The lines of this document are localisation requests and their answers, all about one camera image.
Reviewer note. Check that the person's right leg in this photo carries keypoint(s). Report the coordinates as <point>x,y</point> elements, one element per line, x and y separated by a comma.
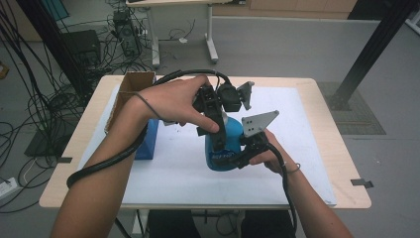
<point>267,224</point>

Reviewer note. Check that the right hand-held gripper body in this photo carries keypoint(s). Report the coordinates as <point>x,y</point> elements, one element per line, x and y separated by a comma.
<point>254,124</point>

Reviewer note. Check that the black square case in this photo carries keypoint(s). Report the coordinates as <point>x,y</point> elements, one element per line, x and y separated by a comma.
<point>82,44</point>

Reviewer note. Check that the black wrist band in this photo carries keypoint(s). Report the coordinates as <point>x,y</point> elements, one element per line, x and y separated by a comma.
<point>294,170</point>
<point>148,105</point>

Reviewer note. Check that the black slanted metal post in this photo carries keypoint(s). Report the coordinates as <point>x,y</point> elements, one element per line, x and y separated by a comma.
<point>373,46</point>

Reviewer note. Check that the black metal stand with base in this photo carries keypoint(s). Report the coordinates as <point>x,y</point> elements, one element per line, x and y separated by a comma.
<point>49,39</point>

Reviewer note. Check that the person's left hand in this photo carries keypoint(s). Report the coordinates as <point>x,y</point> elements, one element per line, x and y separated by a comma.
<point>175,99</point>

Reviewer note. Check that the light wooden cabinet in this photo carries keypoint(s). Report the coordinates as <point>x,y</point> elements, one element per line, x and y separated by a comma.
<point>284,8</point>

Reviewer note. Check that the blue bottle with white cap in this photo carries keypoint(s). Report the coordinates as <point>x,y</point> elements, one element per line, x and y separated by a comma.
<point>232,132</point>

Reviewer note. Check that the white desk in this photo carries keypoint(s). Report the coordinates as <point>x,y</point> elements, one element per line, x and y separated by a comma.
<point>209,36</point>

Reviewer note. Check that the person's leg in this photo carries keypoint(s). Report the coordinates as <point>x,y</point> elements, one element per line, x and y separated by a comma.
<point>267,224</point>
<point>175,224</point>

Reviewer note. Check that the white power strip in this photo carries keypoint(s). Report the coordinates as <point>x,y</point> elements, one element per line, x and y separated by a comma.
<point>7,188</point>

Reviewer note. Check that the black right wrist band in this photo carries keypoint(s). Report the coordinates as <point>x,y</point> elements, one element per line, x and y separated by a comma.
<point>294,170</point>

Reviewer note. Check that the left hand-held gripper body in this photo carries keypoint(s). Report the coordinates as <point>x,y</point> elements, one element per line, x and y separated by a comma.
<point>229,97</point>

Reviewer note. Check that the person's right hand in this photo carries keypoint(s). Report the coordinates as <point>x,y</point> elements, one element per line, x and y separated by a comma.
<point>269,161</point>

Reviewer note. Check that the black computer tower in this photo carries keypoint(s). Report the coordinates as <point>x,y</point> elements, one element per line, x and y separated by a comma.
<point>127,33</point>

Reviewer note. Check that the black tape strip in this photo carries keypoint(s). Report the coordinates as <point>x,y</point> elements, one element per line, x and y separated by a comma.
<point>361,182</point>
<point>64,160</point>

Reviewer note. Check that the blue cardboard box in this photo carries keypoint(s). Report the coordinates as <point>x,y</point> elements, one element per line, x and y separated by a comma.
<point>137,82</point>

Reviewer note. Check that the grey floor mat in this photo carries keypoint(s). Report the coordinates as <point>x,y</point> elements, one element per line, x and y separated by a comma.
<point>360,119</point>

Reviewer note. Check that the person's left leg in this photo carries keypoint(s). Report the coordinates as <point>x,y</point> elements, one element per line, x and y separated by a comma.
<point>175,224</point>

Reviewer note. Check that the black left wrist band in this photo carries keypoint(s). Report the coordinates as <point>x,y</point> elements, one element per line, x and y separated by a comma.
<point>148,105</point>

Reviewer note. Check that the white paper sheet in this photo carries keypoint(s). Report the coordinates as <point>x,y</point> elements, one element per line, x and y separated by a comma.
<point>185,178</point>

